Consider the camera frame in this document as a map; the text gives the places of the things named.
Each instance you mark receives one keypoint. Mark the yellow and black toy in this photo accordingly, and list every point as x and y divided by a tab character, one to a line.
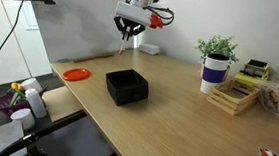
253	75

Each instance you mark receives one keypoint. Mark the red snack packet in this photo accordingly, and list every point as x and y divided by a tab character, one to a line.
266	153

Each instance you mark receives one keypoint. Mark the grey flat pad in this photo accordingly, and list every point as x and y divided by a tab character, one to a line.
2	139

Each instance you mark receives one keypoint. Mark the white squeeze bottle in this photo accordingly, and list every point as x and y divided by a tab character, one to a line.
36	104

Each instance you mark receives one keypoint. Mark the black fabric storage box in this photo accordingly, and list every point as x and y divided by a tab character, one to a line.
128	90

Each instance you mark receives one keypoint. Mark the small grey flat piece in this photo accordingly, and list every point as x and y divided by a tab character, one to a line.
63	60

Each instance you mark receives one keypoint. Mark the white mug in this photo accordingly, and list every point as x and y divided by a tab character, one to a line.
31	84

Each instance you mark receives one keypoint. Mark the white cup with purple sleeve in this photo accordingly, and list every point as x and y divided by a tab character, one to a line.
212	74

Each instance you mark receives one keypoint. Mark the stacked wooden slat trays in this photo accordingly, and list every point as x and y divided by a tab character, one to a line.
231	102

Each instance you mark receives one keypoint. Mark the purple plastic basket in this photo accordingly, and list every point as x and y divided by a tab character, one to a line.
3	105

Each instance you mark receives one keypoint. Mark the yellow and green toy vegetable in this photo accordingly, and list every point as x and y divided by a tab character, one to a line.
16	87

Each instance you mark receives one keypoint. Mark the green plant in pink pot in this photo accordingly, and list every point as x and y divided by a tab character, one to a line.
215	47

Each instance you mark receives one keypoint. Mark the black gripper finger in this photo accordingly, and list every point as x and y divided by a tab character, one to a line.
121	26
137	29

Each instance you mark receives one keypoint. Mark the light wooden board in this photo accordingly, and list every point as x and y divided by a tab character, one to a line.
63	104

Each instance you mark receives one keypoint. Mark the orange round plate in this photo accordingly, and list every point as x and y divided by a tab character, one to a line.
76	74

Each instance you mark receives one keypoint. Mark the white upturned cup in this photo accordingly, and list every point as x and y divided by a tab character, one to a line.
23	119

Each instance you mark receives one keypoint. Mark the white power hub box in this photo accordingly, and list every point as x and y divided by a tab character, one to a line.
149	49

